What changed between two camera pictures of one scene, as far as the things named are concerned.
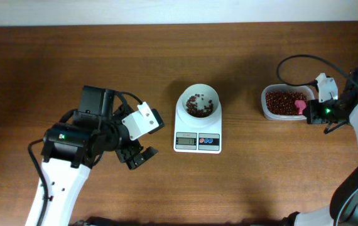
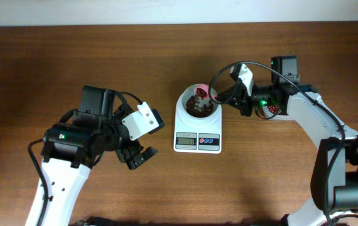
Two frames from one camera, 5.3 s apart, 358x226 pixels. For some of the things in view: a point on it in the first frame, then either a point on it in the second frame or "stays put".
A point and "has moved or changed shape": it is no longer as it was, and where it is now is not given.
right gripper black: (309, 112) → (245, 102)
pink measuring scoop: (301, 104) has moved or changed shape
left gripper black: (127, 155) stays put
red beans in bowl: (191, 107) stays put
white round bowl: (200, 102) stays put
